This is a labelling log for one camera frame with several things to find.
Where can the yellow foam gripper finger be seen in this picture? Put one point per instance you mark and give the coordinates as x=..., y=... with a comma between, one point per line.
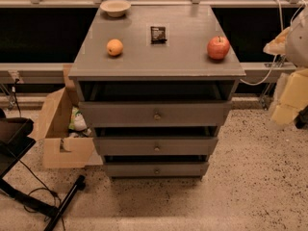
x=290, y=97

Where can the grey drawer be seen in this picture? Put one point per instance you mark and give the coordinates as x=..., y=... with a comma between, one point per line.
x=156, y=170
x=124, y=146
x=154, y=114

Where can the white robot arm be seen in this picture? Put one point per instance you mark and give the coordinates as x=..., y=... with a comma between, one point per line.
x=292, y=42

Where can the grey drawer cabinet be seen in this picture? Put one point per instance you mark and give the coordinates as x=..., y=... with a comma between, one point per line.
x=177, y=71

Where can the grey bottom drawer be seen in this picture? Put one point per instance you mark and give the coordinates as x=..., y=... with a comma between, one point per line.
x=156, y=170

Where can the grey top drawer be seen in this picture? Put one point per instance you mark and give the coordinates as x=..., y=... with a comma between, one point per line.
x=154, y=114

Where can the red apple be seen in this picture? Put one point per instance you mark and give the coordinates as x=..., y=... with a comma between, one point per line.
x=218, y=47

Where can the dark snack packet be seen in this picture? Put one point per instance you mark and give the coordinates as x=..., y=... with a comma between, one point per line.
x=158, y=34

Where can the orange fruit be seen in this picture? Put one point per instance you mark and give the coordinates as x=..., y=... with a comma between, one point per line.
x=114, y=47

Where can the beige bowl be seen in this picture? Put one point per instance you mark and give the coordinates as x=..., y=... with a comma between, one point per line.
x=115, y=8

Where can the white green plush toy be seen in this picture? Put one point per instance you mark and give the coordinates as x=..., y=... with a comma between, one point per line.
x=77, y=127

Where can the cardboard box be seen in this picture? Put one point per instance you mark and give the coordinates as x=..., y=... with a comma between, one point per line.
x=60, y=150

